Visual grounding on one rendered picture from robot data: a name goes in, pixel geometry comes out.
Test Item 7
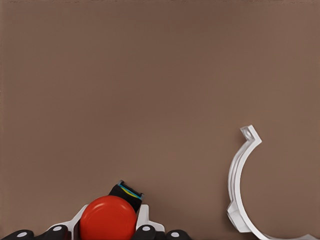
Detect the pale left gripper left finger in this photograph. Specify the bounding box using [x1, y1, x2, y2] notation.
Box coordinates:
[0, 204, 89, 240]

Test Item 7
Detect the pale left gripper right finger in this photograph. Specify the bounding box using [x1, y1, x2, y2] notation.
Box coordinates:
[134, 203, 193, 240]

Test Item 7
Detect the white curved pipe clamp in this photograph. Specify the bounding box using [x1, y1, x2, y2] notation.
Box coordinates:
[225, 124, 320, 240]

